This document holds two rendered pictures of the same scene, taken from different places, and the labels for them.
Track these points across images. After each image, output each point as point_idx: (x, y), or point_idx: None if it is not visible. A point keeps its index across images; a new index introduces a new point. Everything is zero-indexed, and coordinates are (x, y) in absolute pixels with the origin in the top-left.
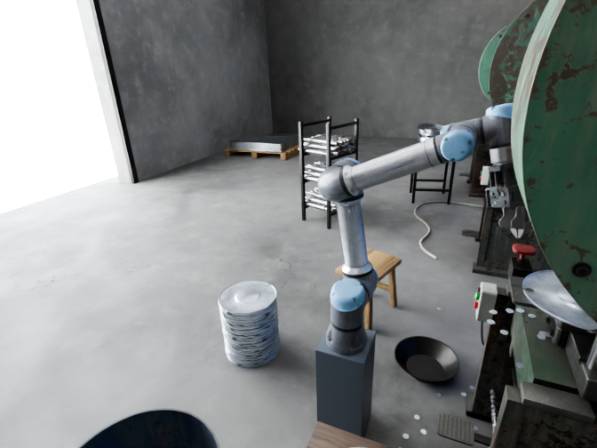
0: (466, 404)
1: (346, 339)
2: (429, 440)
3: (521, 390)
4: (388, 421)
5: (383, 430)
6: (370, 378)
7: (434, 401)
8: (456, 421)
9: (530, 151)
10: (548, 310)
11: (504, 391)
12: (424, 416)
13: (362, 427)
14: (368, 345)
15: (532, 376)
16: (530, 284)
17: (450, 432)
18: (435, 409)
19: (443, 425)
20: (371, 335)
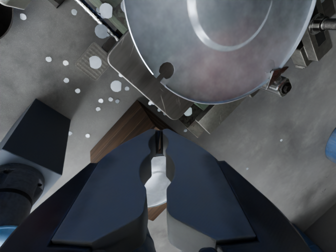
0: (49, 1)
1: (35, 201)
2: (75, 63)
3: (204, 128)
4: (47, 86)
5: (56, 95)
6: (38, 132)
7: (31, 27)
8: (89, 57)
9: None
10: (217, 94)
11: (183, 124)
12: (49, 51)
13: (67, 129)
14: (31, 164)
15: (198, 105)
16: (155, 51)
17: (97, 69)
18: (42, 34)
19: (89, 71)
20: (11, 156)
